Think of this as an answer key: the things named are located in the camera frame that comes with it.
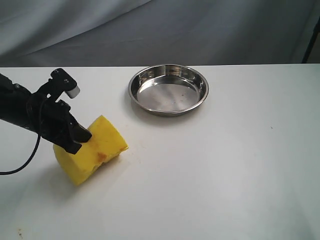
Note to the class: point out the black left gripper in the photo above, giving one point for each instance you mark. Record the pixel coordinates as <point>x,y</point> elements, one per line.
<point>54,122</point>

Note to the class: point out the yellow sponge block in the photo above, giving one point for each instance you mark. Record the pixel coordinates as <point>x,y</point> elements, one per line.
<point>105,144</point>

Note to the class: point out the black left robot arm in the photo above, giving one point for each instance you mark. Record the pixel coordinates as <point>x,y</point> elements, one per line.
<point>13,99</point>

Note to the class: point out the round stainless steel pan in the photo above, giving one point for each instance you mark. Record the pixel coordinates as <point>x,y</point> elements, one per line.
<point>168,90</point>

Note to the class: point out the grey backdrop cloth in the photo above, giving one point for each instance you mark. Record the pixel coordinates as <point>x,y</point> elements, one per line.
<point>105,33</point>

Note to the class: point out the black stand pole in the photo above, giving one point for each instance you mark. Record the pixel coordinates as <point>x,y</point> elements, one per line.
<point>316,31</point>

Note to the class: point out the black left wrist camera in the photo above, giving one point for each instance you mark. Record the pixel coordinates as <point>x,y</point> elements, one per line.
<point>60,82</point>

